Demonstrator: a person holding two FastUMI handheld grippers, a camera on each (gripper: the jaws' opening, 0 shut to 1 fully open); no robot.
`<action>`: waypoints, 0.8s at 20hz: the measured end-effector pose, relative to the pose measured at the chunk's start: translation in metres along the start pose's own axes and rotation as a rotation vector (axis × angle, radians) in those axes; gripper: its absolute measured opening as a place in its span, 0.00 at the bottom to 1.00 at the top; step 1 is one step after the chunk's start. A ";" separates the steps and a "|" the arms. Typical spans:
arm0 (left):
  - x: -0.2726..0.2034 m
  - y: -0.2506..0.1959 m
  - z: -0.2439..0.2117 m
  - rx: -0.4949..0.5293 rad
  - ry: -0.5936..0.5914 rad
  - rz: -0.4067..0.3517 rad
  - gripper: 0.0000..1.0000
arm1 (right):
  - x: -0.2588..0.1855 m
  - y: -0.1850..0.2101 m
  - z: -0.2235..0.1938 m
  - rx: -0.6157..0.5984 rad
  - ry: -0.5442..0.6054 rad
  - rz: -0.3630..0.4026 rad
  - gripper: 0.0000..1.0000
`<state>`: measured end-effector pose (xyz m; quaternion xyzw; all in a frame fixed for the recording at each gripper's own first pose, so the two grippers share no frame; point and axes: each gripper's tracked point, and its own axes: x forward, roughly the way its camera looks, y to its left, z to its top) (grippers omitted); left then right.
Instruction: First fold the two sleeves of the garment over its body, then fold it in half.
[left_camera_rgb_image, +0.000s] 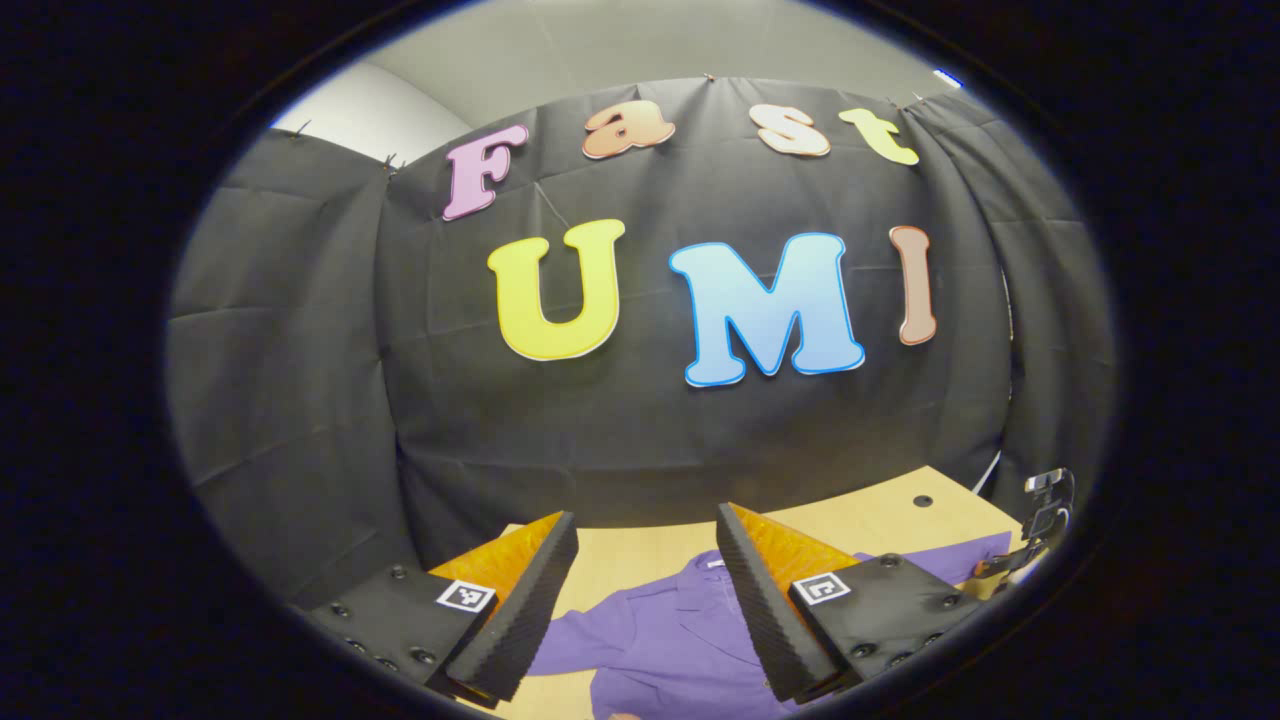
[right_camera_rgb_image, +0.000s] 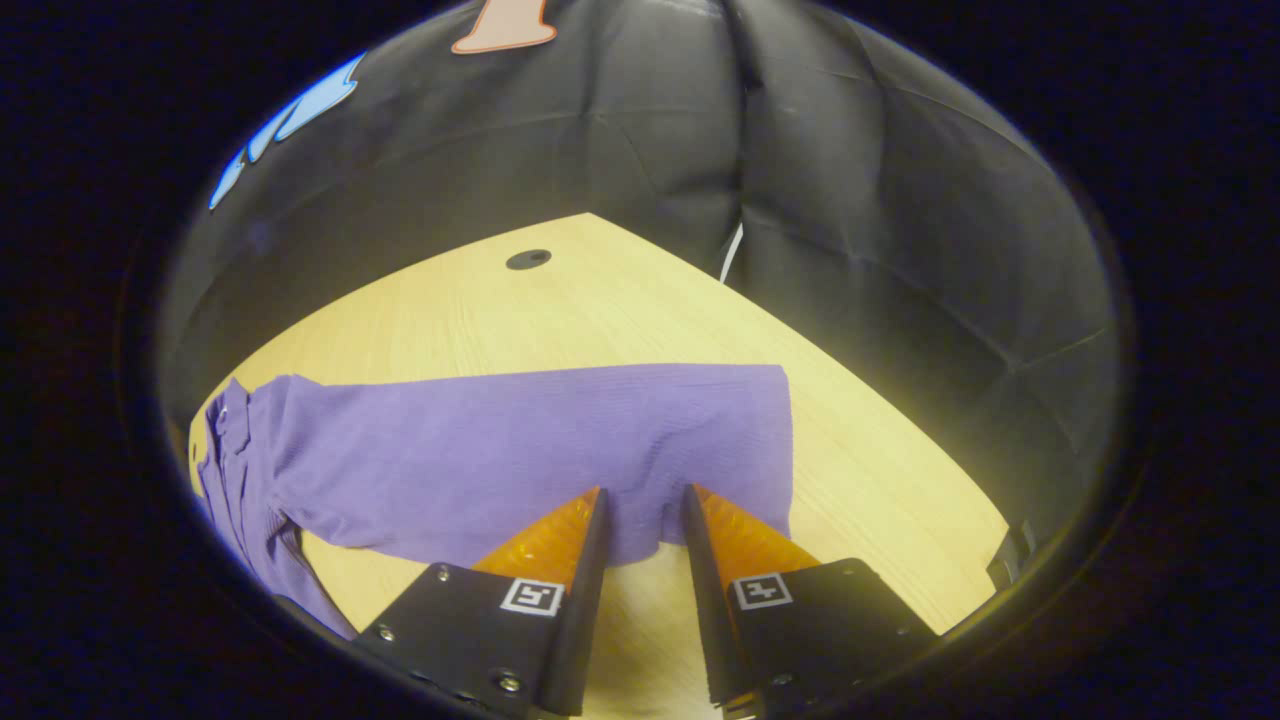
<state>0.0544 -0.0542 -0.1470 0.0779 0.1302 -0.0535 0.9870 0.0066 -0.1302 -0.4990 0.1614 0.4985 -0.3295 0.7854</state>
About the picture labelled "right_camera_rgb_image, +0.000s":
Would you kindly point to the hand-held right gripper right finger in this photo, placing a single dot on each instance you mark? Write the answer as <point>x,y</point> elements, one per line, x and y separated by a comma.
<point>705,600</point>

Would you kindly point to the purple shirt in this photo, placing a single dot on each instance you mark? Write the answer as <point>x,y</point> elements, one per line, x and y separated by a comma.
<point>500,440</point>

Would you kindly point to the dark table edge bracket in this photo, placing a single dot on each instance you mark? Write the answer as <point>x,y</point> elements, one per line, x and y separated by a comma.
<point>1012,560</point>

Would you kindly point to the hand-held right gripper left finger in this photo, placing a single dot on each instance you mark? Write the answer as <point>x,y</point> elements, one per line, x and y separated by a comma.
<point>585,620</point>

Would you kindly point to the black backdrop cloth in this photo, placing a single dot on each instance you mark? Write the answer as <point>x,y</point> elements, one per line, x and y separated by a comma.
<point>900,250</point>

